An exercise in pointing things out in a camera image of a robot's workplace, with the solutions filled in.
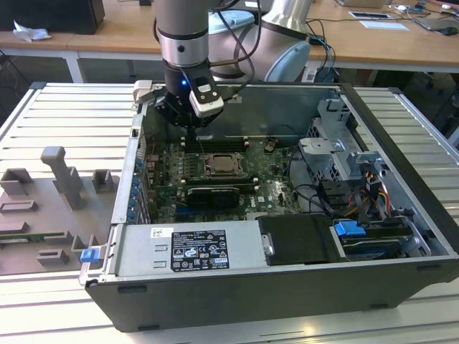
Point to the silver CPU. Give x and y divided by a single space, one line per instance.
224 164

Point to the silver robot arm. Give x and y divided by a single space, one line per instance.
183 21

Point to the CPU socket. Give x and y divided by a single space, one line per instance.
207 174

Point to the gray plastic case latch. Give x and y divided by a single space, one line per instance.
142 89

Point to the wooden desk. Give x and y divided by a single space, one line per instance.
125 28
376 43

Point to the round silver coin battery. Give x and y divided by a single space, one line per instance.
270 146

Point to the black graphics card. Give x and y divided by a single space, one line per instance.
211 197

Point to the black computer box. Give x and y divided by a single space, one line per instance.
54 14

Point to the green motherboard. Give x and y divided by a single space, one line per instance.
276 190

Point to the crumpled white paper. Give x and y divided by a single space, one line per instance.
30 33

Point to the perforated metal drive cage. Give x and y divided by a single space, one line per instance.
322 161

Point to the silver power supply with label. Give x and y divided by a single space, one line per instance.
143 251

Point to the gray parts rack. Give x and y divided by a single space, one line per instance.
43 215

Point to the blue plastic case latch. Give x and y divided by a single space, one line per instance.
89 256

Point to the black plastic shroud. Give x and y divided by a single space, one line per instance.
297 240

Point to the brown cardboard box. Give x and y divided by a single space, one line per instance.
362 3

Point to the green RAM stick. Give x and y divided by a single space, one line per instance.
32 236

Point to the white paper sheet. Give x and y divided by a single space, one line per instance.
383 25

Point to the hard disk in blue carrier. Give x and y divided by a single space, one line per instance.
348 227

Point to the black open PC case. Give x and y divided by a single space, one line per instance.
251 297

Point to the gray laptop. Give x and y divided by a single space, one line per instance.
435 23

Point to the black computer mouse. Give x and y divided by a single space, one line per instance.
446 31

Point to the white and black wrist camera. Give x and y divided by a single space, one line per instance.
208 107

